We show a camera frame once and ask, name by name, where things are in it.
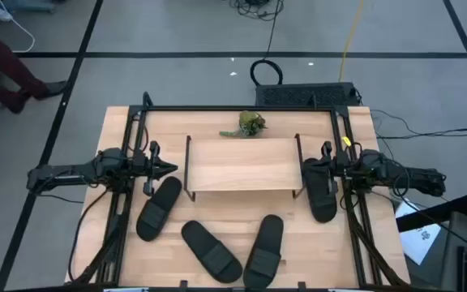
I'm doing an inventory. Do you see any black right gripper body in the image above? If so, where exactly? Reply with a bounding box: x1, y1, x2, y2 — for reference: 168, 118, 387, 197
323, 140, 358, 197

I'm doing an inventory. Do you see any black floor cable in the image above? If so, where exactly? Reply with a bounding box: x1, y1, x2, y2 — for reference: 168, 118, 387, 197
369, 108, 467, 141

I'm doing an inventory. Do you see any black coiled cable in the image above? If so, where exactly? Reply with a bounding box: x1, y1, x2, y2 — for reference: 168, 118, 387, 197
249, 7, 285, 87

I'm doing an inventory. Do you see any wooden shelf with metal legs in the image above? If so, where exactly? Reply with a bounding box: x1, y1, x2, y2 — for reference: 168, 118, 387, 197
183, 132, 304, 203

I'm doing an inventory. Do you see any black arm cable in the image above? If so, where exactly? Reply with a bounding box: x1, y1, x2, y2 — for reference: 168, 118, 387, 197
67, 188, 111, 283

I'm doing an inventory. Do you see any black computer case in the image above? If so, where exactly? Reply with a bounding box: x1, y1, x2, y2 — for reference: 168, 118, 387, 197
255, 82, 361, 109

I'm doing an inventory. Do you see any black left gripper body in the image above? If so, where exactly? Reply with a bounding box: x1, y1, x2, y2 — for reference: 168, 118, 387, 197
131, 140, 161, 197

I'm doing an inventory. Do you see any white paper sheet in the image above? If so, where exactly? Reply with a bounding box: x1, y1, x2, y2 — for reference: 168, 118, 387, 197
395, 198, 443, 266

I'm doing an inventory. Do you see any white cable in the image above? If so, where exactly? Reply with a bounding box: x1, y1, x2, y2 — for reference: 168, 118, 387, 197
0, 0, 36, 54

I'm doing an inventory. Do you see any yellow cable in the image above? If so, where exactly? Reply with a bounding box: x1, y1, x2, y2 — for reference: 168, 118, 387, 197
337, 0, 366, 84

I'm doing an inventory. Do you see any black rubber slide sandal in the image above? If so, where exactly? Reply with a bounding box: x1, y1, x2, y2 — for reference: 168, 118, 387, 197
242, 214, 285, 290
135, 176, 183, 243
180, 220, 244, 285
302, 157, 339, 224

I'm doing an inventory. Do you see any person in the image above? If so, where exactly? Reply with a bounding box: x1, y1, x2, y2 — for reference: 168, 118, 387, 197
0, 24, 70, 115

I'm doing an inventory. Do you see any black cable tangle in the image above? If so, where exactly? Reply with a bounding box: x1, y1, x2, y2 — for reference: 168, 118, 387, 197
229, 0, 285, 22

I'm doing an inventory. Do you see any black aluminium frame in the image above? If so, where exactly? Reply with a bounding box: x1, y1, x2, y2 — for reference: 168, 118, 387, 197
95, 91, 384, 292

